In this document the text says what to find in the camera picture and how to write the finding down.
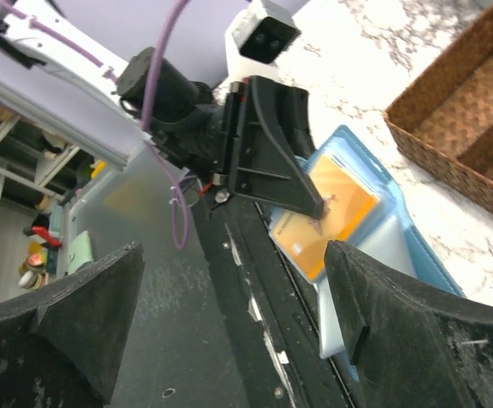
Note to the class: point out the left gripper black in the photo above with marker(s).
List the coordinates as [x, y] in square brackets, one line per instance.
[260, 136]

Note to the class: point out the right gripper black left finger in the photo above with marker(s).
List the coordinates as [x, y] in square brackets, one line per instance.
[62, 345]

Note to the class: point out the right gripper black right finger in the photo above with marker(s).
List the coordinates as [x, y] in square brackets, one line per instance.
[412, 344]

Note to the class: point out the gold credit card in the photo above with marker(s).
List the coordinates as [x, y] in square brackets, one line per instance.
[347, 203]

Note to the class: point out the blue leather card holder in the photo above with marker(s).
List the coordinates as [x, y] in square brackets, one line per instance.
[387, 235]

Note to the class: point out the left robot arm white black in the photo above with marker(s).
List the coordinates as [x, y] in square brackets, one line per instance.
[179, 116]

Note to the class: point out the mint green card holder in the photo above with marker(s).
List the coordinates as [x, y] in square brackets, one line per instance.
[80, 253]

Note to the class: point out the tape rolls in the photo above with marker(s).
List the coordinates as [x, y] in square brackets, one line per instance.
[33, 271]

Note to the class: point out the brown woven divided basket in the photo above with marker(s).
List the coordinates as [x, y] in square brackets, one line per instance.
[443, 121]

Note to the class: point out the white metal shelf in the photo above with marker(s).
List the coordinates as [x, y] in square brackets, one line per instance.
[37, 170]

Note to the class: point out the red handled tool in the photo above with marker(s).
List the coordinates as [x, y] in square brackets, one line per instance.
[42, 236]

